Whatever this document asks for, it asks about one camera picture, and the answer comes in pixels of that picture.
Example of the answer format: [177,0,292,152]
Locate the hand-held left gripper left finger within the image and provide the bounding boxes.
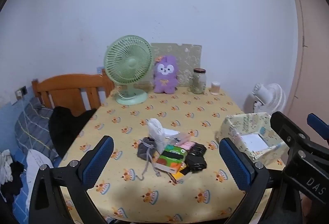
[29,135,115,224]

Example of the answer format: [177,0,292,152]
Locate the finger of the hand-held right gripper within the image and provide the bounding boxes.
[307,113,329,149]
[270,111,313,176]

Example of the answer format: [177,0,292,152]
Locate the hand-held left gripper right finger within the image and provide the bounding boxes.
[219,137,304,224]

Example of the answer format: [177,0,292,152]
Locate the patterned fabric storage box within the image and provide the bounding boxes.
[218,112,288,163]

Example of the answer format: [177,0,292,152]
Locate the black soft bundle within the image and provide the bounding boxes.
[188,144,207,157]
[185,154,207,173]

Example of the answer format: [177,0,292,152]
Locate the grey drawstring pouch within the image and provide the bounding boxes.
[137,137,161,183]

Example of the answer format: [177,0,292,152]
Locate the yellow and black packet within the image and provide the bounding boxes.
[168,164,192,183]

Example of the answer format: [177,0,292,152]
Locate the white towel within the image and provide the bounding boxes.
[147,118,165,155]

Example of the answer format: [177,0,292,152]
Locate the green and orange packet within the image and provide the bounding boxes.
[155,144,188,174]

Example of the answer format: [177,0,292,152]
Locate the white tissue packet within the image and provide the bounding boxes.
[163,128,180,139]

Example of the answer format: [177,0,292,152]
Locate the white standing fan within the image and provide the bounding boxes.
[244,82,286,114]

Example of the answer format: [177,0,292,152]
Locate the black clothing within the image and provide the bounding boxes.
[49,106,97,158]

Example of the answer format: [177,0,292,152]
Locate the white cloth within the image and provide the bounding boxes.
[26,149,53,204]

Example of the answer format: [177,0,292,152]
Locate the beige door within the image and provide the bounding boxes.
[286,0,329,122]

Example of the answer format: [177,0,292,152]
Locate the yellow cake print tablecloth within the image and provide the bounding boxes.
[58,86,286,224]

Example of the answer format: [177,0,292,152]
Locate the grey plaid pillow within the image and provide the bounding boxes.
[14,98,61,163]

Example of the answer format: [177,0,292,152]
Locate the cotton swab container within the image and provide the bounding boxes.
[211,81,221,96]

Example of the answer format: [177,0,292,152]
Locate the wooden chair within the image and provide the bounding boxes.
[31,70,115,118]

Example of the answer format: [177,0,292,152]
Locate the glass jar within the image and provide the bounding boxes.
[189,68,207,94]

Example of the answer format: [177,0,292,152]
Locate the black and white clothes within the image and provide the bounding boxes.
[0,149,25,201]

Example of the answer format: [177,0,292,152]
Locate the blue checked bedsheet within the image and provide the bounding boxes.
[0,103,59,224]

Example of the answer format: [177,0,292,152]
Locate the green desk fan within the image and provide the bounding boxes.
[103,35,153,105]

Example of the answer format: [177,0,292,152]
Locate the purple plush toy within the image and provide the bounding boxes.
[153,56,178,94]

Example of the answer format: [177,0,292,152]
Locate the patterned cardboard board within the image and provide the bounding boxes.
[150,43,202,88]

